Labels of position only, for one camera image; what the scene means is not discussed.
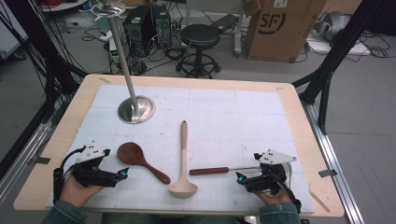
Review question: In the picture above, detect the person's left hand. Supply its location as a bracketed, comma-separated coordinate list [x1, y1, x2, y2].
[59, 174, 106, 209]

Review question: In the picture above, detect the white grid mat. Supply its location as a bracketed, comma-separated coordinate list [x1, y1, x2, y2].
[45, 84, 316, 214]

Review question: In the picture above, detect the slim black computer tower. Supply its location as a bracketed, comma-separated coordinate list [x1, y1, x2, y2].
[151, 3, 173, 49]

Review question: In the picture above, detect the grey plastic shell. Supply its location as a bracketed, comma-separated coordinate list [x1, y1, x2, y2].
[312, 10, 351, 43]

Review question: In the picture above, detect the black metal stand with cables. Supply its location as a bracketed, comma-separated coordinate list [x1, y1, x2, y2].
[0, 0, 88, 125]

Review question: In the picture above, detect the white desk frame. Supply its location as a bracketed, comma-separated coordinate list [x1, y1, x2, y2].
[233, 0, 247, 57]

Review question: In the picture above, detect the beige ladle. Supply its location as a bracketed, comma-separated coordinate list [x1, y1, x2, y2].
[167, 119, 199, 199]

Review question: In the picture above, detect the steel spatula with wooden handle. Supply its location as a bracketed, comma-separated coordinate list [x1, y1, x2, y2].
[189, 164, 265, 176]

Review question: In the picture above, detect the black round stool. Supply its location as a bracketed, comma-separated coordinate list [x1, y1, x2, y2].
[176, 23, 222, 79]

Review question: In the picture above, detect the dark wooden rice spoon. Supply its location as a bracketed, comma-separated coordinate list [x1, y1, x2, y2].
[116, 141, 172, 185]

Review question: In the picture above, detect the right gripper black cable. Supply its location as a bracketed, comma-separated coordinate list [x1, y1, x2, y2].
[267, 171, 303, 214]

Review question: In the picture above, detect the person's right hand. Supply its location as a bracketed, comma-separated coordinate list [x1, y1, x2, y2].
[253, 186, 294, 207]

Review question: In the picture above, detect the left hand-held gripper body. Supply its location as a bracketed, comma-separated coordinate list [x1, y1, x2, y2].
[71, 140, 120, 189]

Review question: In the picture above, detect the thin wooden stick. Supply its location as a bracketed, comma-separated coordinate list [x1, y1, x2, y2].
[308, 189, 331, 214]

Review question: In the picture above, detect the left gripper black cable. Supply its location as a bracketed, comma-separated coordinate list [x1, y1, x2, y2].
[52, 146, 87, 204]

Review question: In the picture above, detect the white board on floor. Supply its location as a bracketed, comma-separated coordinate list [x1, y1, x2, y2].
[306, 34, 372, 56]

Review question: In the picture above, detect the cardboard box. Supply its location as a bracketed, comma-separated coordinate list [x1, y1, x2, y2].
[244, 0, 328, 63]

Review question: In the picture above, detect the large black computer tower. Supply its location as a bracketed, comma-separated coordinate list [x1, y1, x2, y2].
[122, 6, 153, 59]

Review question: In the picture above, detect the black flat device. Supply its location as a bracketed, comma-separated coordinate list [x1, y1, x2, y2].
[211, 12, 239, 34]

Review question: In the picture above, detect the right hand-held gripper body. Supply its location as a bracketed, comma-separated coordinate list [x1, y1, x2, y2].
[244, 148, 298, 196]

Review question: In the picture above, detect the power supply with green display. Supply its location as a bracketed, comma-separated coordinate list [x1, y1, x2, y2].
[108, 38, 120, 63]

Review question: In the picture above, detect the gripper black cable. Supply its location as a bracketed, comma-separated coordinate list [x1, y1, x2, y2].
[267, 171, 303, 214]
[52, 146, 87, 204]

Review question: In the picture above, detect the steel utensil rack stand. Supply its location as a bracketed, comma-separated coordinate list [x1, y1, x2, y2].
[78, 0, 157, 125]

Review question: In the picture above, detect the aluminium frame rail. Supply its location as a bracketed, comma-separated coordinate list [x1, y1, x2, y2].
[302, 101, 365, 224]
[0, 120, 52, 203]

